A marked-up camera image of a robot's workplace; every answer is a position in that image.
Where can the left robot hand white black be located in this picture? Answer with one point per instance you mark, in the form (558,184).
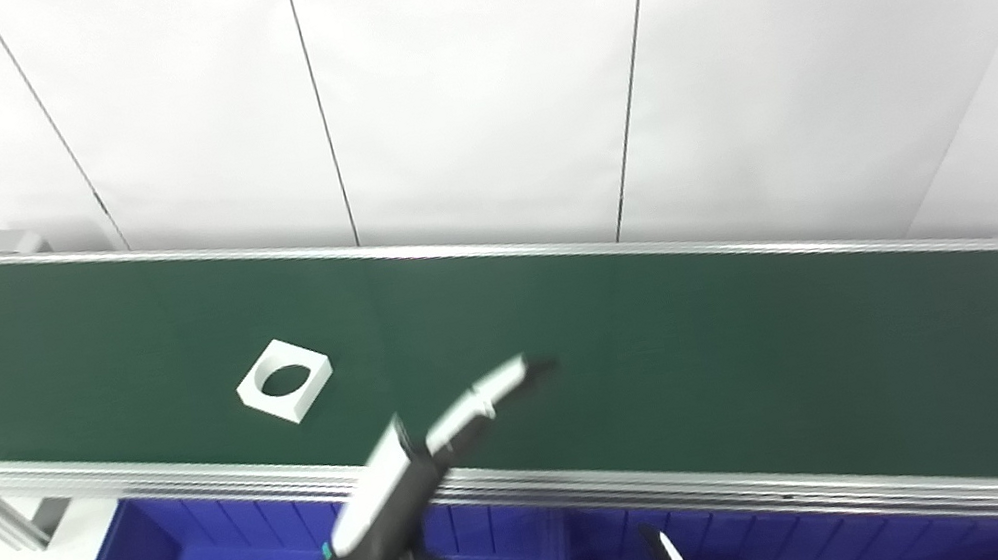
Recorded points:
(392,490)

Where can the white square part round hole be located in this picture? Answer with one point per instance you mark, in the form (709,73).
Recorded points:
(314,387)

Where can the green conveyor belt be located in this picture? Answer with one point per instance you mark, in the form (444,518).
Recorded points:
(696,490)
(726,364)

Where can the aluminium conveyor leg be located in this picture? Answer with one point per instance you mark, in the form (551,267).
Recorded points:
(12,519)

